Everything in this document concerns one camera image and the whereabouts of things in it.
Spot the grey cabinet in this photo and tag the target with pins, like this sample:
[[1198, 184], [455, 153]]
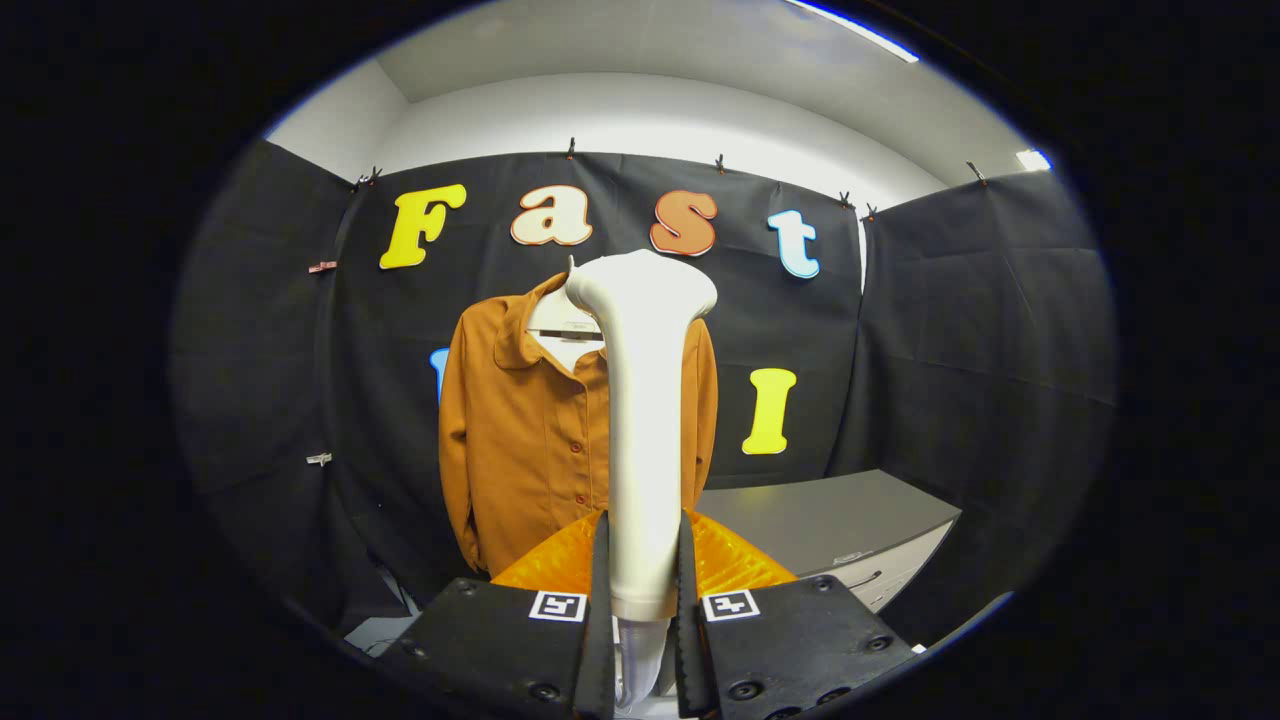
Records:
[[820, 520]]

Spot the orange button shirt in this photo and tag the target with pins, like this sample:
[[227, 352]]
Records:
[[520, 450]]

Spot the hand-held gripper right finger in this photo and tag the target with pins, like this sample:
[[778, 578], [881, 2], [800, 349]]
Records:
[[790, 640]]

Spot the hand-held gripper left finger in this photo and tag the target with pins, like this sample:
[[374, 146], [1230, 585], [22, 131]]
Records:
[[500, 640]]

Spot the black backdrop cloth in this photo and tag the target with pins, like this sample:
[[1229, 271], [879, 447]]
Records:
[[980, 330]]

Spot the white garment steamer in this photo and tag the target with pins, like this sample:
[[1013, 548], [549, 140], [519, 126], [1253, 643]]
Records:
[[645, 420]]

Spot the small ceiling light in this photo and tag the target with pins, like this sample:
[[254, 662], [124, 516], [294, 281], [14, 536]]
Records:
[[1033, 160]]

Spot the white mannequin torso stand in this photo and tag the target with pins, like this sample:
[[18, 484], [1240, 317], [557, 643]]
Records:
[[562, 350]]

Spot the row of black clips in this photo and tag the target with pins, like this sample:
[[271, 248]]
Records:
[[571, 150]]

